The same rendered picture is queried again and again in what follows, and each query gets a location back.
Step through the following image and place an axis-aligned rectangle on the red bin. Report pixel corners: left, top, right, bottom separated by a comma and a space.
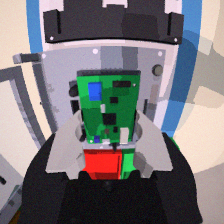
83, 149, 122, 179

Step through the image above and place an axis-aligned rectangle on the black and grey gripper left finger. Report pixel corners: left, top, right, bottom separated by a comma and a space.
17, 109, 86, 224

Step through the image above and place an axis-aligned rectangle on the green bin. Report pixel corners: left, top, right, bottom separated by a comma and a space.
120, 137, 180, 179

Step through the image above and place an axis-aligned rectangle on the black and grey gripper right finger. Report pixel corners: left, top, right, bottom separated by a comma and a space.
133, 109, 203, 224

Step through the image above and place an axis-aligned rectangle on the green circuit board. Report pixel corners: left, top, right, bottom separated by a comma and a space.
77, 75, 140, 144

